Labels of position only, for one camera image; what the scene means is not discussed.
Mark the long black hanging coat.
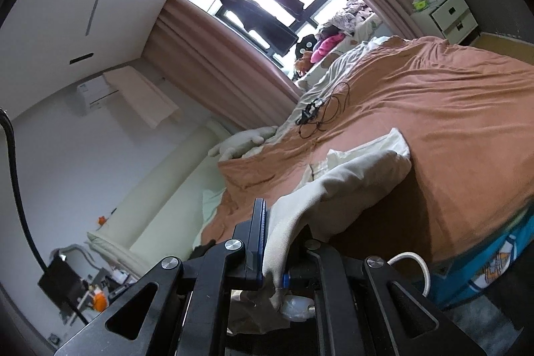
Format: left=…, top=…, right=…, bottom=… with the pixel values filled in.
left=219, top=0, right=299, bottom=56

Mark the brown plush toy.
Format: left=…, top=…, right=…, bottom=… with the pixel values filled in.
left=294, top=51, right=315, bottom=74

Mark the brown blanket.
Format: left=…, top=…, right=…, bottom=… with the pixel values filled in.
left=200, top=35, right=534, bottom=269

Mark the black plush toy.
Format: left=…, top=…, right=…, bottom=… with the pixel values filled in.
left=295, top=34, right=318, bottom=57

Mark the thin black cable bundle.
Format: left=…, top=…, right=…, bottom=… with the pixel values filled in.
left=295, top=82, right=351, bottom=139

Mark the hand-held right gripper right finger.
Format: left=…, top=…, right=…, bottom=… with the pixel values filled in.
left=284, top=240, right=476, bottom=356

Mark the light green pillow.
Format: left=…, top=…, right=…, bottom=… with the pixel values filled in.
left=200, top=189, right=228, bottom=232

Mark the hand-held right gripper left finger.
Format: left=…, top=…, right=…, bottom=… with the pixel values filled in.
left=54, top=198, right=268, bottom=356

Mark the teal cartoon bed sheet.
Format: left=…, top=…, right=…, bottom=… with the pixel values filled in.
left=434, top=210, right=534, bottom=309

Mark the white nightstand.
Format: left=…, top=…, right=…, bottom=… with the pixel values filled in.
left=411, top=0, right=478, bottom=45

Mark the pile of clothes at window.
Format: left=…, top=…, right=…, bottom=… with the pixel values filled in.
left=292, top=17, right=384, bottom=87

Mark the cream padded bed headboard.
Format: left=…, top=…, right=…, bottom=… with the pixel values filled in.
left=87, top=122, right=234, bottom=269

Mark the white bedding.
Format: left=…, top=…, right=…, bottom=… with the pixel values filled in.
left=273, top=36, right=395, bottom=140

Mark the small orange toy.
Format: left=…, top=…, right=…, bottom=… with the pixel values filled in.
left=92, top=289, right=110, bottom=312

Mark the cream zip jacket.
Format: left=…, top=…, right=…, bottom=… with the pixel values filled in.
left=227, top=127, right=430, bottom=336

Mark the beige plush toy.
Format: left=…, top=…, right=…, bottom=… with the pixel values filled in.
left=208, top=125, right=278, bottom=161

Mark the pink plush toy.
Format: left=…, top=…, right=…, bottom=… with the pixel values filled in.
left=311, top=33, right=347, bottom=62

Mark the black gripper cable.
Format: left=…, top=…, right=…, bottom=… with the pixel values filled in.
left=0, top=109, right=89, bottom=324

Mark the cream hanging cloth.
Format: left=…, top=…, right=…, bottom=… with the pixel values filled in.
left=103, top=68, right=183, bottom=128

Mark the black device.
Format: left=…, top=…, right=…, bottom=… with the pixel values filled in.
left=37, top=258, right=86, bottom=313

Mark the white air conditioner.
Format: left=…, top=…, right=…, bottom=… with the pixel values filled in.
left=76, top=74, right=121, bottom=115

